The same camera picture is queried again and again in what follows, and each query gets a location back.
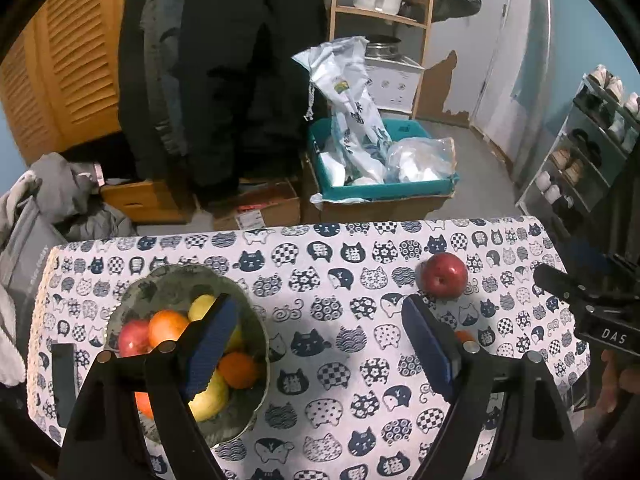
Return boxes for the grey jacket pile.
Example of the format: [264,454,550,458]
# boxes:
[29,153,137,242]

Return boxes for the clear plastic bag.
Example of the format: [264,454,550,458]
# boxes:
[386,136,457,183]

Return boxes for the person's right hand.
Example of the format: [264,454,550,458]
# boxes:
[596,350,640,414]

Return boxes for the wooden shelf rack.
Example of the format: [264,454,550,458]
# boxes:
[326,0,442,120]

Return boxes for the hanging dark coats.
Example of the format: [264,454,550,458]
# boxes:
[118,0,328,206]

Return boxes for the white patterned storage box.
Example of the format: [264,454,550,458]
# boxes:
[366,55,424,115]

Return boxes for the metal steamer pot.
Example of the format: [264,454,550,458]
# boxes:
[366,35,401,60]

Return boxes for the large red apple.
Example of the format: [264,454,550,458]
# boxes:
[416,252,469,299]

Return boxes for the white patterned plastic bag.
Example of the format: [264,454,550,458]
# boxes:
[293,36,392,186]

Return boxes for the grey laundry bag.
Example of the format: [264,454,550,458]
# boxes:
[1,197,64,358]

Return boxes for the yellow lemon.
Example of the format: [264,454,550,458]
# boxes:
[188,294,243,353]
[189,370,229,422]

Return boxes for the small cardboard box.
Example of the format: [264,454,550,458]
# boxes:
[210,180,300,231]

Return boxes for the cat pattern tablecloth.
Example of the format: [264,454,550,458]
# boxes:
[27,217,591,479]

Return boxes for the wooden drawer box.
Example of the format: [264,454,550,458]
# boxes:
[100,180,196,224]

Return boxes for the orange in bowl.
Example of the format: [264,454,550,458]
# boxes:
[134,391,154,419]

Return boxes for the orange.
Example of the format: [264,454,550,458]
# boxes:
[148,310,190,349]
[218,351,260,390]
[134,391,154,419]

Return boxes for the teal lined cardboard box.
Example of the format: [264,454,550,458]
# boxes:
[300,118,459,223]

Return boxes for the wooden louvered cabinet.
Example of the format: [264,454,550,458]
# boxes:
[1,0,125,164]

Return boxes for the green glass bowl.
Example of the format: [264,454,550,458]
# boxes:
[106,263,270,448]

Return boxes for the shoe rack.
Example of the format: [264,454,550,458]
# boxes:
[516,64,639,236]

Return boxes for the small dark red apple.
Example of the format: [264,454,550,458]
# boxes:
[118,320,151,358]

